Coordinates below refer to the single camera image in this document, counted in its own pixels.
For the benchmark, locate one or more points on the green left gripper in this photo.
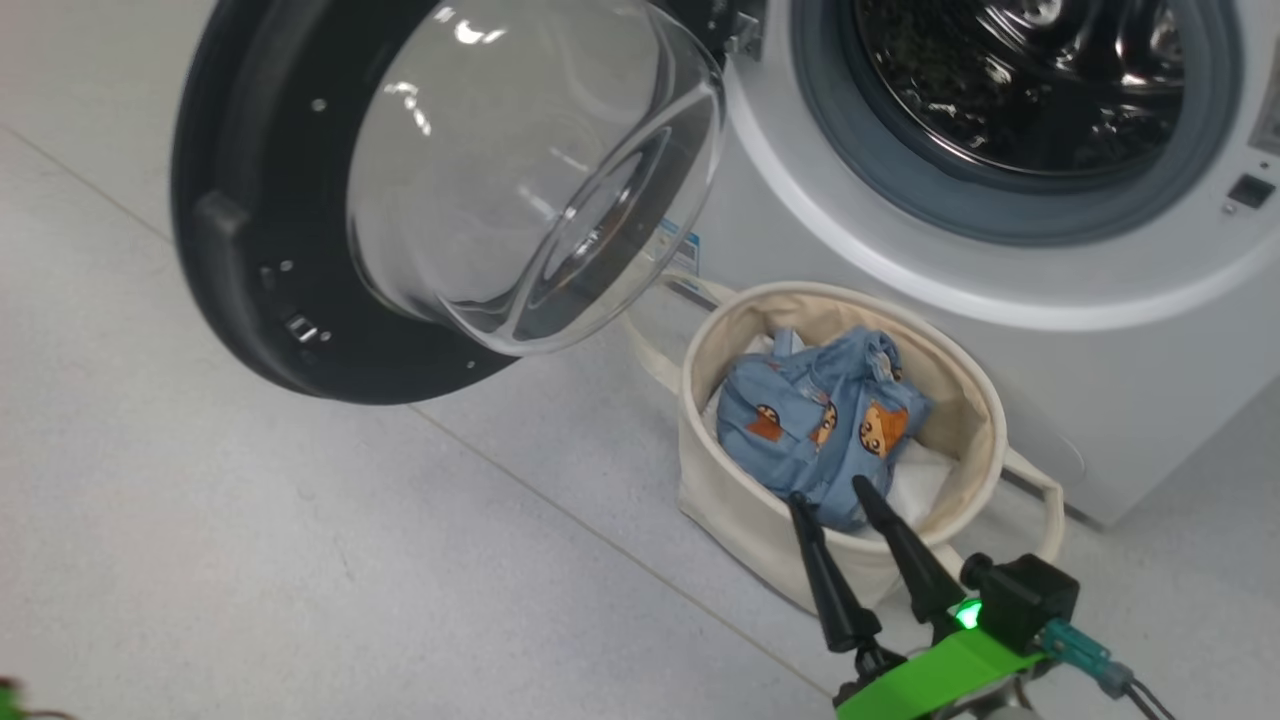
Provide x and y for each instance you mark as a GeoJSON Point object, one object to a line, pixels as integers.
{"type": "Point", "coordinates": [10, 690]}

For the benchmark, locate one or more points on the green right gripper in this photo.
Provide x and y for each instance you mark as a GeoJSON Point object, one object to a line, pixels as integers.
{"type": "Point", "coordinates": [930, 680]}

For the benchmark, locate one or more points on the blue denim garment with bears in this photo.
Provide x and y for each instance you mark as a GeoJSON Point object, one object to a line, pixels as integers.
{"type": "Point", "coordinates": [810, 420]}

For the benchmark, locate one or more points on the round glass washer door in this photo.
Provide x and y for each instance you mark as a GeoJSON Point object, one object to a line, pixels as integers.
{"type": "Point", "coordinates": [260, 250]}

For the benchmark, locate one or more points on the cream fabric laundry basket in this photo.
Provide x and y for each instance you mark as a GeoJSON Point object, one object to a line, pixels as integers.
{"type": "Point", "coordinates": [740, 510]}

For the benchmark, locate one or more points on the white front-load washing machine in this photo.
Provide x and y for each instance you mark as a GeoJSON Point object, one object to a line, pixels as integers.
{"type": "Point", "coordinates": [1100, 360]}

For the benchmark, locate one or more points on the stainless steel washing machine drum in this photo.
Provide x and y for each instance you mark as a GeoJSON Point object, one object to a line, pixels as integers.
{"type": "Point", "coordinates": [1020, 80]}

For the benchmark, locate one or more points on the white folded cloth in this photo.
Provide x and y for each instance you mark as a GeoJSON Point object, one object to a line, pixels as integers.
{"type": "Point", "coordinates": [920, 490]}

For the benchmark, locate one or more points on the blue energy label sticker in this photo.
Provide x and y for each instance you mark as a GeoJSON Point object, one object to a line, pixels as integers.
{"type": "Point", "coordinates": [685, 248]}

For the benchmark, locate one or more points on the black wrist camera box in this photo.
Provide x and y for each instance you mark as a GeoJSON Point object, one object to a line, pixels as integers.
{"type": "Point", "coordinates": [1025, 595]}

